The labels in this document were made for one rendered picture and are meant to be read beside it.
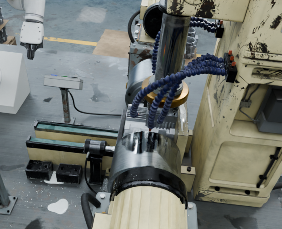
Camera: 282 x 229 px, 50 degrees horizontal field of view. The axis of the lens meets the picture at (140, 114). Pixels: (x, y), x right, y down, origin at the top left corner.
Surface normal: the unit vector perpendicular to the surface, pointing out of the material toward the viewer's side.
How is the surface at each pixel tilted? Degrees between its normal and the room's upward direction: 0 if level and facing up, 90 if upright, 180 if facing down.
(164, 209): 23
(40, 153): 90
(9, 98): 44
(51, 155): 90
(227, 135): 90
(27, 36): 50
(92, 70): 0
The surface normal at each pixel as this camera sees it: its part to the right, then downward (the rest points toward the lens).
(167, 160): 0.59, -0.58
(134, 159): -0.28, -0.75
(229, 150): -0.08, 0.64
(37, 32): 0.08, 0.02
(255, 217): 0.07, -0.76
